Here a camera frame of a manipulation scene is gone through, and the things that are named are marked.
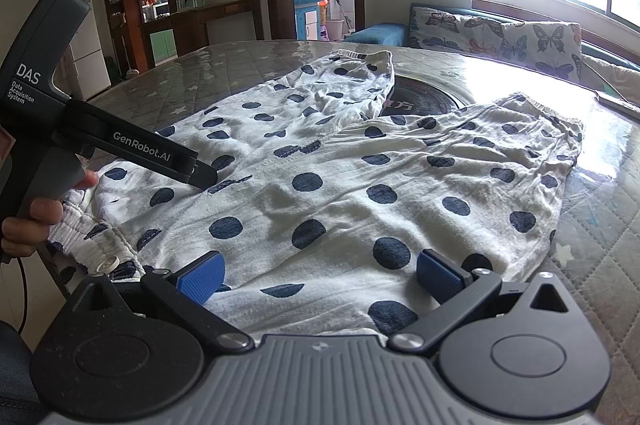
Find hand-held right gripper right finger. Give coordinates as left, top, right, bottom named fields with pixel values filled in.
left=387, top=249, right=583, bottom=353

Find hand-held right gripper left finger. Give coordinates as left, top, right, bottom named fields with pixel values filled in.
left=62, top=251, right=256, bottom=351

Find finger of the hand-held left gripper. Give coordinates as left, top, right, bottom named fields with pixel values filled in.
left=172, top=157, right=219, bottom=190

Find white navy polka-dot pants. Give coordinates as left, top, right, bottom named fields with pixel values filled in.
left=42, top=49, right=585, bottom=341

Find person's left hand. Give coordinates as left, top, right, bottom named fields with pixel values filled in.
left=0, top=171, right=99, bottom=257

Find white fridge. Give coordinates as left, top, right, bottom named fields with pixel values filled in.
left=67, top=0, right=112, bottom=100

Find dark wooden counter table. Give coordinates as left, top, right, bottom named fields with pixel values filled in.
left=140, top=0, right=264, bottom=70

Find blue small cabinet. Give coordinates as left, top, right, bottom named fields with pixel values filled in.
left=293, top=0, right=328, bottom=40

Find person's leg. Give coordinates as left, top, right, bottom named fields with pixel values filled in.
left=0, top=320, right=41, bottom=425

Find floor mop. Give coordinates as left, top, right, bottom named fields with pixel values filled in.
left=334, top=0, right=353, bottom=36

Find blue sofa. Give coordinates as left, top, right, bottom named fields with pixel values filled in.
left=342, top=2, right=640, bottom=76

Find butterfly print cushion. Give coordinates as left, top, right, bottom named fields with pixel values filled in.
left=409, top=4, right=583, bottom=80

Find beige cushion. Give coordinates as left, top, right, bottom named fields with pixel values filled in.
left=582, top=54, right=640, bottom=92

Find black cable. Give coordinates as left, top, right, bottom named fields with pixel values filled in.
left=0, top=255, right=28, bottom=336

